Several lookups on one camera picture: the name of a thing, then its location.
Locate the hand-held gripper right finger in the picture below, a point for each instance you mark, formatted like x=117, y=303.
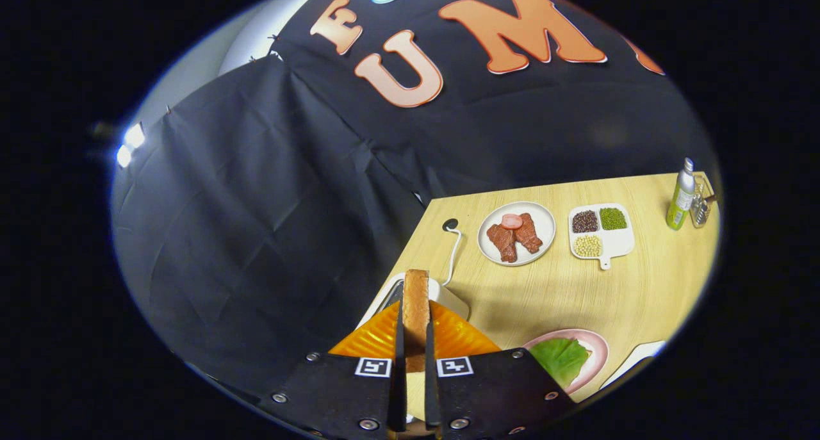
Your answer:
x=432, y=389

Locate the white divided dish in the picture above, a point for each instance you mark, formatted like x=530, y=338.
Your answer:
x=618, y=241

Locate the small white plate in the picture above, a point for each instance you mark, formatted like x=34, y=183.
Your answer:
x=634, y=360

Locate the green lettuce leaf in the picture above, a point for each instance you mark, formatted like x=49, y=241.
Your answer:
x=560, y=360

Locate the pink sausage slice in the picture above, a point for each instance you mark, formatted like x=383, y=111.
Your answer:
x=512, y=221

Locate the pile of yellow soybeans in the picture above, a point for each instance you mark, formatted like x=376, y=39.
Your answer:
x=588, y=245

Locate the white toaster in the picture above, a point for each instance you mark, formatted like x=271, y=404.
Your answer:
x=451, y=299

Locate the small ceiling light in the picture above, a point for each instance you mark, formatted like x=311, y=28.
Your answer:
x=133, y=139

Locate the green label metal bottle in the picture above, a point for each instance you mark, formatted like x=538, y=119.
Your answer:
x=680, y=200

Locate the round white plate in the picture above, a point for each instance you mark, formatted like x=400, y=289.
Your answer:
x=544, y=219

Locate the pile of dark red beans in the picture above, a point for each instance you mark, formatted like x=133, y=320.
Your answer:
x=585, y=221

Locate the pink plate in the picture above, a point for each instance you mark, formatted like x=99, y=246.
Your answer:
x=599, y=353

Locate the brown-crust bread slice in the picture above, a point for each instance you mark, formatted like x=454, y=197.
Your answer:
x=416, y=305

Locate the brown meat piece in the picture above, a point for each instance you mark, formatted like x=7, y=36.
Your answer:
x=528, y=235
x=503, y=243

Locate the pile of green beans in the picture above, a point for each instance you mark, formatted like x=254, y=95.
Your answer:
x=613, y=218

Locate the black backdrop cloth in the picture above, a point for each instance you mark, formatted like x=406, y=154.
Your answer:
x=269, y=203

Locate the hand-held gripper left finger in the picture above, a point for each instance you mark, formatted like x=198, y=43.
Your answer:
x=400, y=389

